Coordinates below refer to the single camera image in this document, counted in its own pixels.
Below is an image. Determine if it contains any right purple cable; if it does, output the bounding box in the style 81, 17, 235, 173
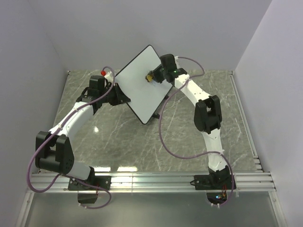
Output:
158, 56, 234, 209

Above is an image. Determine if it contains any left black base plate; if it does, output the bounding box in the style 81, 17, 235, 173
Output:
68, 175, 111, 191

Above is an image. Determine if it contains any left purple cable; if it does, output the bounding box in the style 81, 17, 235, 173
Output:
27, 66, 116, 209

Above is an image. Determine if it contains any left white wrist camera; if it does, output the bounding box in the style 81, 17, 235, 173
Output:
100, 70, 115, 83

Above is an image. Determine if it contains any yellow whiteboard eraser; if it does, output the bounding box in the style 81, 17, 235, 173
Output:
145, 74, 153, 82

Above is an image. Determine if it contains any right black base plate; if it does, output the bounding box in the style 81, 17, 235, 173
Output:
190, 175, 232, 190

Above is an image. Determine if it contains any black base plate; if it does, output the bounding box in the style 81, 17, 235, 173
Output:
68, 175, 111, 191
190, 175, 232, 190

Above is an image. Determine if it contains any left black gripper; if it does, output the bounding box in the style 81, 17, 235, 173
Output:
100, 83, 131, 107

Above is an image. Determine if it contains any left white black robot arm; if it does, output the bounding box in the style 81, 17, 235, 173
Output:
33, 76, 131, 190

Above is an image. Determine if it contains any purple cable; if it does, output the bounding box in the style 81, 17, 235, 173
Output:
27, 66, 116, 209
158, 56, 234, 209

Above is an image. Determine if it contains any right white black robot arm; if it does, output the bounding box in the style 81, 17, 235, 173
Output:
148, 66, 234, 190

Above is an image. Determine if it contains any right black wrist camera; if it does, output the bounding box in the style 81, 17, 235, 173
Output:
160, 54, 187, 79

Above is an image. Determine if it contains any aluminium mounting rail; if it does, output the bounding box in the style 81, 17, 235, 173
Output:
31, 172, 276, 193

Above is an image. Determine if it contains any white whiteboard with black frame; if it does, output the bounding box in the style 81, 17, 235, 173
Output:
115, 45, 172, 124

